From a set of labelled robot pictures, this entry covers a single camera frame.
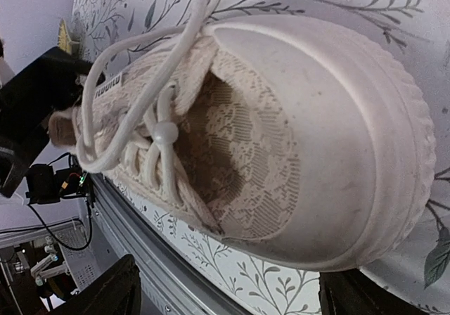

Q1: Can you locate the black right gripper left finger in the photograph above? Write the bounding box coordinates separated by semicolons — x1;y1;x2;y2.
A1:
52;254;141;315

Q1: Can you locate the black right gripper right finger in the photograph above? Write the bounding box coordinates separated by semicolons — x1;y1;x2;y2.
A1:
319;269;418;315

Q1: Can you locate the cream lace platform sneaker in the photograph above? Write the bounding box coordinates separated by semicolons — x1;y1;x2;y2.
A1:
49;0;436;272

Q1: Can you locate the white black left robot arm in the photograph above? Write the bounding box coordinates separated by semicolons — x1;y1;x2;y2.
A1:
1;43;93;198

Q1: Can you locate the yellow woven placemat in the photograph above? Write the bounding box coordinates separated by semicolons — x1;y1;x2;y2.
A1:
57;19;79;55

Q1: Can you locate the floral patterned table mat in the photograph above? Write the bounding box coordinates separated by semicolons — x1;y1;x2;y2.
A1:
72;0;449;314

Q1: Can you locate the aluminium front rail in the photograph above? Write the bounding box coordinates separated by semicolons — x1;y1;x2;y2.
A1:
0;172;247;315

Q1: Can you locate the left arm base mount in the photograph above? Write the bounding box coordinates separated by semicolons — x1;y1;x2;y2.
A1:
25;153;94;207

